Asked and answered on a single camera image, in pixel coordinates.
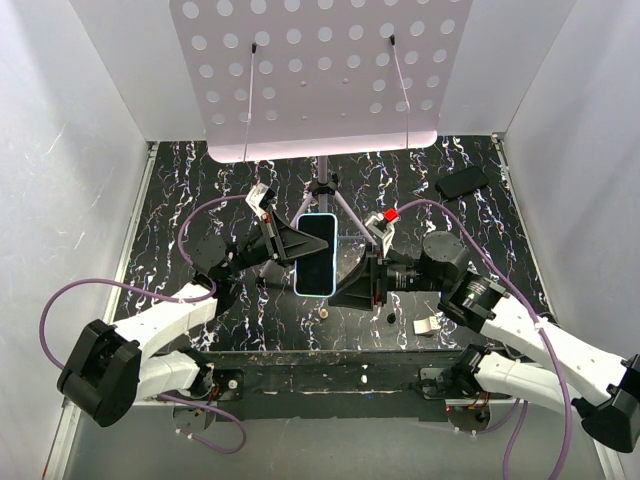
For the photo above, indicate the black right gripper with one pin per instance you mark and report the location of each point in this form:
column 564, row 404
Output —
column 365, row 286

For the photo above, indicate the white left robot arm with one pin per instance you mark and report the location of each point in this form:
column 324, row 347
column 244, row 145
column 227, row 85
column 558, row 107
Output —
column 113, row 366

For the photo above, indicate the black metal base plate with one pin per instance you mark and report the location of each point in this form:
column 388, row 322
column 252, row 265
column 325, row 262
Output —
column 345, row 385

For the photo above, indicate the white perforated music stand desk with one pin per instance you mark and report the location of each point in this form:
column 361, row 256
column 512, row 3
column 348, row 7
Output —
column 289, row 79

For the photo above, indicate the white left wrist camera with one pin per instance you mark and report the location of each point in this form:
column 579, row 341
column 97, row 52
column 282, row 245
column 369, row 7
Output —
column 260, row 198

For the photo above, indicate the aluminium frame rail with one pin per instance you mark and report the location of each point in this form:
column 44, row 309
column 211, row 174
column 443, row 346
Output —
column 59, row 454

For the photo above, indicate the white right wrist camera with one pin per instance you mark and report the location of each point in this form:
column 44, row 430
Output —
column 382, row 225

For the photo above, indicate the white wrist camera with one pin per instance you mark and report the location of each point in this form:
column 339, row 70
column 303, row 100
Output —
column 382, row 225
column 260, row 198

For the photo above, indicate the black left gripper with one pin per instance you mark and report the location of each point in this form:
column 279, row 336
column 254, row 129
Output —
column 283, row 242

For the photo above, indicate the small white beige block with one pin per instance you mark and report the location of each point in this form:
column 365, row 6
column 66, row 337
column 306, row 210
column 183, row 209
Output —
column 428, row 326

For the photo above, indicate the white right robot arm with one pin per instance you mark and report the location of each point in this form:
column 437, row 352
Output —
column 566, row 374

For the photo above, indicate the light blue phone case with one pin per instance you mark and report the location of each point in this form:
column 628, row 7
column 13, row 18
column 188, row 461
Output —
column 335, row 235

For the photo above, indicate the black phone case on table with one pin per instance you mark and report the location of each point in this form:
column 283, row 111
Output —
column 461, row 183

